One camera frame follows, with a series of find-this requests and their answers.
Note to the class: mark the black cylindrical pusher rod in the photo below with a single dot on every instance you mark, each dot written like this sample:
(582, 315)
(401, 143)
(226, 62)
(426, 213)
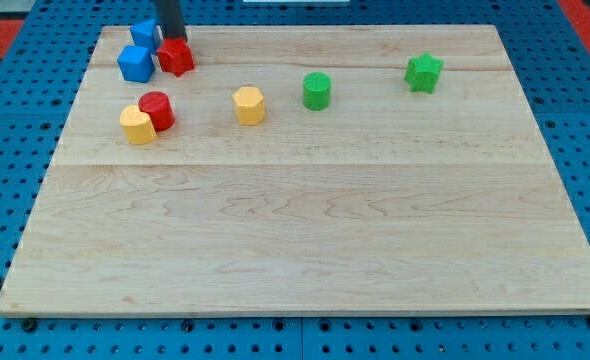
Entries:
(171, 19)

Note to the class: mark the red star block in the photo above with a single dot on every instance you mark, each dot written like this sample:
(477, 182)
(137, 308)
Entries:
(175, 56)

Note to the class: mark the blue cube block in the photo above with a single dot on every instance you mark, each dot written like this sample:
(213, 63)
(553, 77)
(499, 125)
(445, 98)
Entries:
(136, 64)

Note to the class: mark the green star block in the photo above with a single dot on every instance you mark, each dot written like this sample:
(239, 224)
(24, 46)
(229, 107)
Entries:
(423, 72)

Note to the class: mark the blue triangular block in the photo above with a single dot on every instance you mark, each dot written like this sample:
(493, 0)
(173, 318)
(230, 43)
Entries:
(146, 34)

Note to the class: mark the red cylinder block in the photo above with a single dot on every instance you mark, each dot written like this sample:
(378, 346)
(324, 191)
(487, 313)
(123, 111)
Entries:
(157, 105)

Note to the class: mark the yellow heart block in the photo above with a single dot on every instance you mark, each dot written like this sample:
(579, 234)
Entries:
(137, 125)

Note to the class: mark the yellow hexagon block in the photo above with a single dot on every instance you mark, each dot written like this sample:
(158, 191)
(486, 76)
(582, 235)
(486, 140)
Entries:
(249, 105)

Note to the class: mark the green cylinder block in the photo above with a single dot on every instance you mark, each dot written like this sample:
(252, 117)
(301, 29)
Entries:
(316, 91)

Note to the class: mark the light wooden board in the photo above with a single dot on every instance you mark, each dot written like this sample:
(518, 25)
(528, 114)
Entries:
(387, 203)

